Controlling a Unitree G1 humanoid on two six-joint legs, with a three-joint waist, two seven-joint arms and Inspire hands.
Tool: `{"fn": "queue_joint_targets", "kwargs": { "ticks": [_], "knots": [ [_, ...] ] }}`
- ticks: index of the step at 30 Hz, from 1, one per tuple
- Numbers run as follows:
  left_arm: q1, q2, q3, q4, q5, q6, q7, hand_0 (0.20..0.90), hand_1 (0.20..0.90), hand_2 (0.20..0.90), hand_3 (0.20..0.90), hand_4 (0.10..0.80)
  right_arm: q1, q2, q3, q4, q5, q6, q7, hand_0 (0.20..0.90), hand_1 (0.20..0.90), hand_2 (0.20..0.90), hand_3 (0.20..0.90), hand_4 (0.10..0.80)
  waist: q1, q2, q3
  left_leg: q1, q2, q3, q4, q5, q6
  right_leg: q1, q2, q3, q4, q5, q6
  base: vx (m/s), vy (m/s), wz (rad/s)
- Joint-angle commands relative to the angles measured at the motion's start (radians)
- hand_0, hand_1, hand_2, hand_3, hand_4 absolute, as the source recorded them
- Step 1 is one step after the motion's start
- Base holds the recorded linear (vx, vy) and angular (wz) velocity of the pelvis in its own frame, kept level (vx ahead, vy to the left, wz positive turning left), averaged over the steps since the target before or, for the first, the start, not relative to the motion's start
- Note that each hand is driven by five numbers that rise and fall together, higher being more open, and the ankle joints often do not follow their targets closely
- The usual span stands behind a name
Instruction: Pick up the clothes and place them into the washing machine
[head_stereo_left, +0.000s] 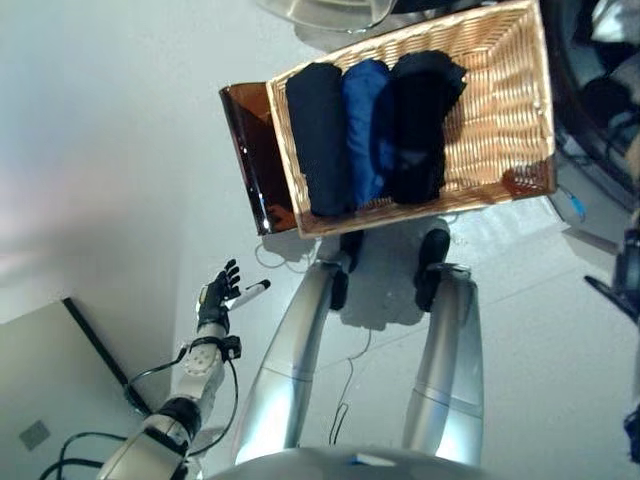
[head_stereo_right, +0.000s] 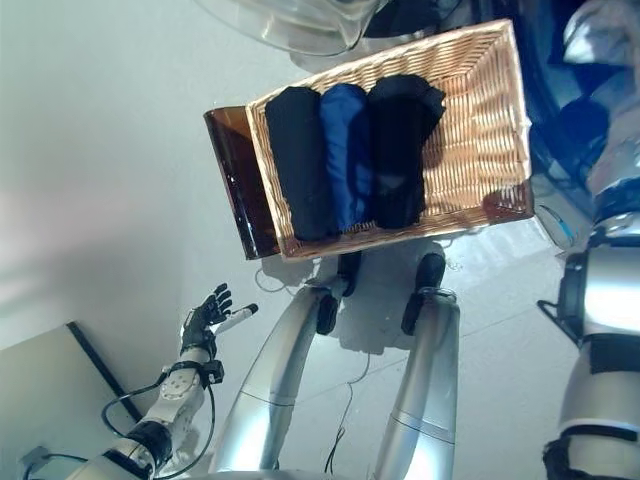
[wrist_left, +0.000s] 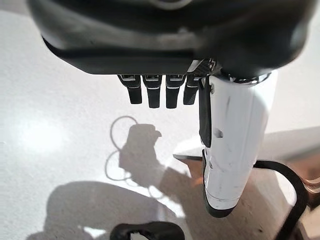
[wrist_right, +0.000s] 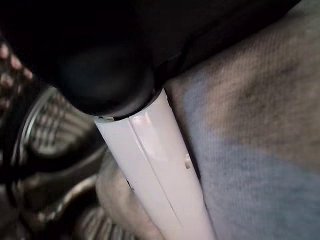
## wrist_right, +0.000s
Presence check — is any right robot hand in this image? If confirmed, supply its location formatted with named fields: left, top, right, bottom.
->
left=0, top=0, right=301, bottom=240

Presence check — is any light grey garment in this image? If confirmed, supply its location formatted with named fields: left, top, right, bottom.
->
left=96, top=7, right=320, bottom=240

